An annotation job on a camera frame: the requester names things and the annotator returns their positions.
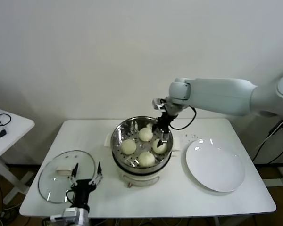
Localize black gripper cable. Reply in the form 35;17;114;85
65;189;75;206
169;105;198;131

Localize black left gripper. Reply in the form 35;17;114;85
69;161;103;212

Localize round glass pot lid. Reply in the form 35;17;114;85
38;150;96;203

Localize white side table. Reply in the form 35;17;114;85
0;107;36;205

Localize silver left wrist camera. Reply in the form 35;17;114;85
49;208;78;223

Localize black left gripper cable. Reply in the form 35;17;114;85
65;189;75;206

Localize stainless steel steamer basket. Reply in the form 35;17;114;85
110;115;175;170

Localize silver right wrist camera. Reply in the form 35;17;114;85
152;98;167;110

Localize white steamed baozi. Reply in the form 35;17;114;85
138;151;156;168
121;138;137;155
138;128;153;142
151;138;168;155

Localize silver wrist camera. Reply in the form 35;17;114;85
152;98;167;110
49;208;78;223

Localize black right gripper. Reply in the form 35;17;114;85
151;113;175;147

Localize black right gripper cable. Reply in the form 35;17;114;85
169;105;198;131

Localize black power adapter cable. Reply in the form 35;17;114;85
252;116;283;163

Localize white electric cooker pot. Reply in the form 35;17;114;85
104;133;182;189

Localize large white plate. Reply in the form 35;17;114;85
185;138;247;193

